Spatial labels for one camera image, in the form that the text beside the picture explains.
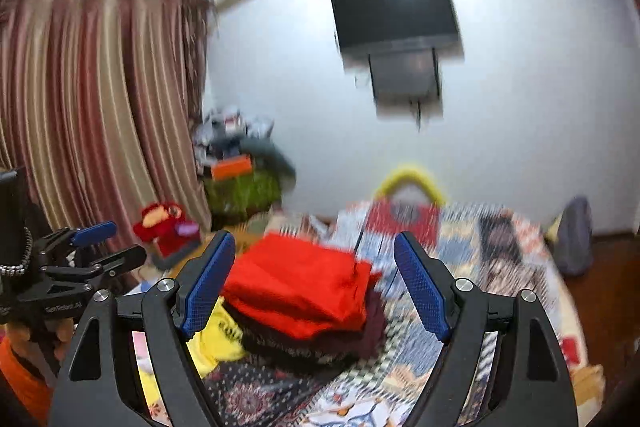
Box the red zip jacket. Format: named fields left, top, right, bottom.
left=221, top=233, right=381, bottom=340

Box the left hand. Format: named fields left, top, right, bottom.
left=3, top=319, right=75, bottom=389

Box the red plush toy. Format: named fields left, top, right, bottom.
left=132, top=202, right=202, bottom=271

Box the yellow garment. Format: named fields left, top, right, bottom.
left=132, top=297, right=245, bottom=426

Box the patchwork patterned quilt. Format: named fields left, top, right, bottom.
left=202, top=202, right=555, bottom=426

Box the green patterned bag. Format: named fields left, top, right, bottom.
left=204, top=169, right=282, bottom=220

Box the orange box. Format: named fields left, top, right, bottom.
left=210, top=155, right=253, bottom=181

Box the striped brown curtain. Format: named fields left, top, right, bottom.
left=1, top=0, right=214, bottom=249

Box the grey blue backpack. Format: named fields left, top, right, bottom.
left=552, top=196, right=593, bottom=277

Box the maroon folded garment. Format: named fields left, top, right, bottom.
left=224, top=291, right=387, bottom=367

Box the grey green plush toy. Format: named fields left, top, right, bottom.
left=239, top=136, right=297, bottom=187

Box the yellow plush headband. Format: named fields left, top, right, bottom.
left=373, top=164, right=447, bottom=207

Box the small black wall monitor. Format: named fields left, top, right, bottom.
left=369, top=48, right=440, bottom=104

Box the black wall television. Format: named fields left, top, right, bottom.
left=331, top=0, right=460, bottom=54

